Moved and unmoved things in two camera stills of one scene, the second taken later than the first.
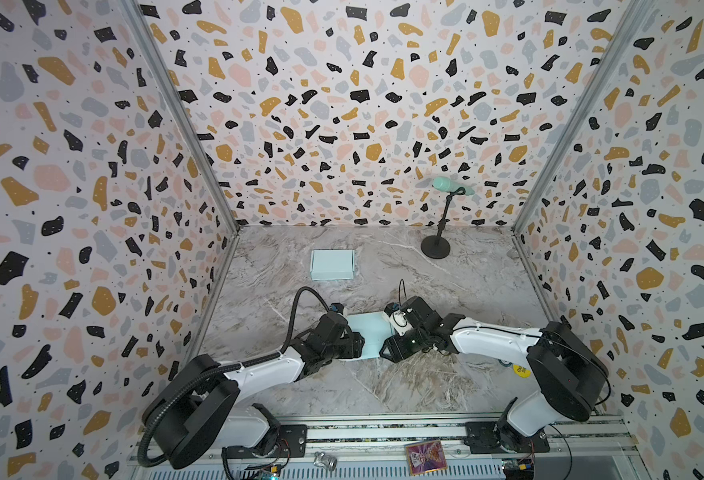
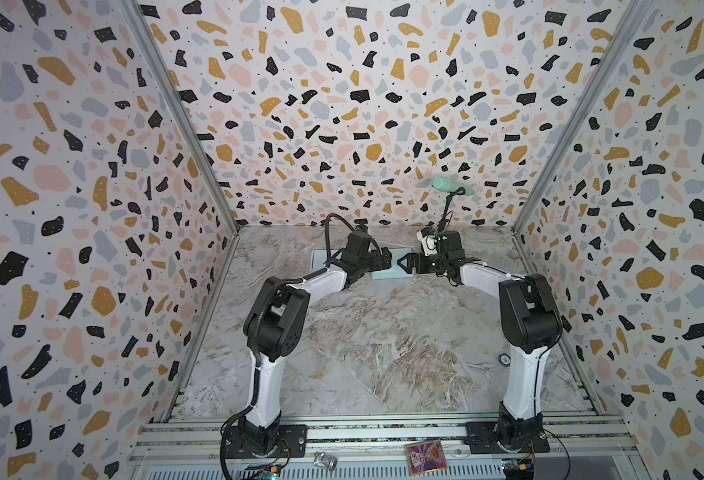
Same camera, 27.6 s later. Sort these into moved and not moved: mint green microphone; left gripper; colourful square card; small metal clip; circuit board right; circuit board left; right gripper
Moved: left gripper; right gripper
Not moved: circuit board right; small metal clip; colourful square card; mint green microphone; circuit board left
